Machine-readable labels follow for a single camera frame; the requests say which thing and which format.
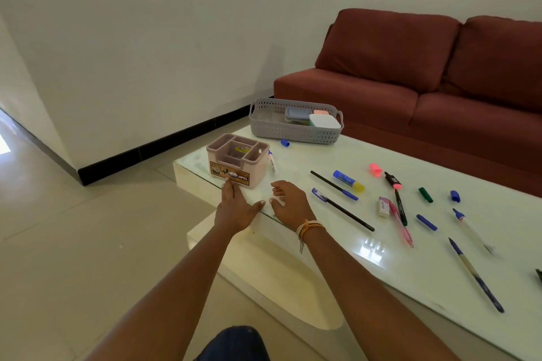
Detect dark blue jeans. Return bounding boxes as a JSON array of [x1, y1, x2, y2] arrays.
[[194, 325, 272, 361]]

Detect white glass-top coffee table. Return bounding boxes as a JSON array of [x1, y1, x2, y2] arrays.
[[172, 126, 542, 361]]

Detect white orange thread bracelets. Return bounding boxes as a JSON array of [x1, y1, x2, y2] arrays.
[[295, 219, 327, 254]]

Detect person's left hand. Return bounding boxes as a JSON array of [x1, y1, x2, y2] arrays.
[[213, 178, 266, 235]]

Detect black pen solid blue cap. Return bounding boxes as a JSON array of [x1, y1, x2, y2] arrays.
[[310, 170, 359, 201]]

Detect slim blue pen cap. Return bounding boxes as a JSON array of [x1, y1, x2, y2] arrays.
[[416, 214, 438, 232]]

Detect black skirting board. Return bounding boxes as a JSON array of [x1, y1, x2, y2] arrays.
[[77, 104, 276, 187]]

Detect grey perforated plastic basket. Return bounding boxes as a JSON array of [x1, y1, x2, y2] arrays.
[[248, 97, 344, 146]]

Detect pink compartment pen organizer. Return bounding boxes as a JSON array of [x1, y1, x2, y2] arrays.
[[206, 133, 270, 190]]

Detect blue patterned pen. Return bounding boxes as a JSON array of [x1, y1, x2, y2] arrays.
[[448, 237, 505, 314]]

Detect person's left forearm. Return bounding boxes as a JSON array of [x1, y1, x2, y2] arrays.
[[86, 225, 238, 361]]

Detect thin black marker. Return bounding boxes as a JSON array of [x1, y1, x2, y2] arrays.
[[394, 189, 408, 227]]

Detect person's right hand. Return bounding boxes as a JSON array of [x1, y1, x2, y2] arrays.
[[269, 180, 317, 232]]

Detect white lidded container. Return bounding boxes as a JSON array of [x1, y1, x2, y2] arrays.
[[308, 113, 342, 129]]

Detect black pen clear blue cap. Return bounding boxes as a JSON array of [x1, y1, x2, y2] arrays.
[[311, 187, 376, 233]]

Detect grey-blue lidded square container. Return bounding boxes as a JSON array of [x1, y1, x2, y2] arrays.
[[284, 105, 316, 125]]

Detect pink pen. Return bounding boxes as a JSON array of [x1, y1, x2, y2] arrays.
[[387, 200, 414, 249]]

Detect blue glue stick yellow cap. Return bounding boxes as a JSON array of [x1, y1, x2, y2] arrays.
[[333, 170, 366, 193]]

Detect red fabric sofa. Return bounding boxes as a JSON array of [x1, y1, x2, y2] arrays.
[[273, 8, 542, 199]]

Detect person's right forearm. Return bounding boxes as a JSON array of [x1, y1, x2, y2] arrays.
[[303, 227, 462, 361]]

